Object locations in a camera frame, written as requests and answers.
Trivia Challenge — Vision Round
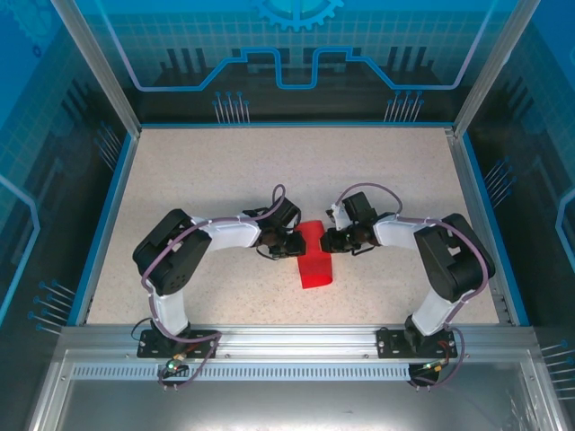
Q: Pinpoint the red paper sheet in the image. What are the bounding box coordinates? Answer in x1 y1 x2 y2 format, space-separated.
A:
294 219 334 291

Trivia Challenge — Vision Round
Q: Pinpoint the sheet metal tray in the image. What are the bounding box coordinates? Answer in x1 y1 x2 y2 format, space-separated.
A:
26 349 570 431

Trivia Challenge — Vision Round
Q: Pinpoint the blue table edge strip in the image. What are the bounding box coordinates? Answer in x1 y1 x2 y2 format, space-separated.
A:
66 132 143 328
461 132 532 328

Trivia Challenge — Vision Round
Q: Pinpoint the blue circuit print panel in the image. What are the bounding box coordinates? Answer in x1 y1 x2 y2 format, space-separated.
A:
453 0 575 431
0 0 138 431

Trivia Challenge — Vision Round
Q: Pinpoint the blue panel with gear print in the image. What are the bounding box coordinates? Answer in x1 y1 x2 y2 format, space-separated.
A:
83 0 522 125

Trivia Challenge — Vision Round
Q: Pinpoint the aluminium table edge rail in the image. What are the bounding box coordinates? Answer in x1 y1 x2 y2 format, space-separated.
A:
446 127 517 327

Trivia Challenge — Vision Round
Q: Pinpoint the aluminium mounting rail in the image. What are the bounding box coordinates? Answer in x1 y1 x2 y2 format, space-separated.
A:
57 325 538 358

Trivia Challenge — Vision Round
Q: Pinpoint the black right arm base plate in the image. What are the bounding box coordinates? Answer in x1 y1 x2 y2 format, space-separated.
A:
376 326 459 360

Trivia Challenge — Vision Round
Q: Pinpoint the slotted grey cable duct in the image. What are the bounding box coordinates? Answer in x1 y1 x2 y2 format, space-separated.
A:
71 364 428 382

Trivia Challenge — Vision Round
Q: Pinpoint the green lit cable connector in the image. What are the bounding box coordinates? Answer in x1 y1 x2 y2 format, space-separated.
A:
164 352 188 376
420 356 450 376

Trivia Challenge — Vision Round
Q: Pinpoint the aluminium frame post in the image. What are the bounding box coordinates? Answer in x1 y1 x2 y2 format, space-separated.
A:
50 0 142 136
451 0 543 136

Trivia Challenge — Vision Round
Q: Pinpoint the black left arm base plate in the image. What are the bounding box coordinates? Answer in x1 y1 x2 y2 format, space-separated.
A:
137 330 220 360

